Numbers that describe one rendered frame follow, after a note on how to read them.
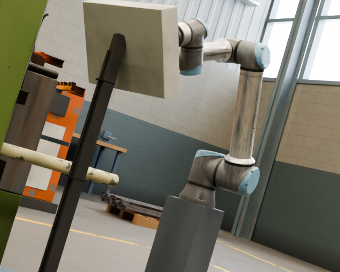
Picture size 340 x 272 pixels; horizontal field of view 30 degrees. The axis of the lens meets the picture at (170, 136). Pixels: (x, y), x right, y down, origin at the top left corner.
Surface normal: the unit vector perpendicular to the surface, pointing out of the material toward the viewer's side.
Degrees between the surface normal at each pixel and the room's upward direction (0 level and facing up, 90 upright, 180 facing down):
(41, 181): 90
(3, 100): 90
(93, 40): 120
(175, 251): 90
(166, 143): 90
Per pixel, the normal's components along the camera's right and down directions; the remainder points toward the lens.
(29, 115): 0.47, 0.09
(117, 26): -0.63, 0.29
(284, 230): -0.79, -0.27
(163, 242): -0.56, -0.22
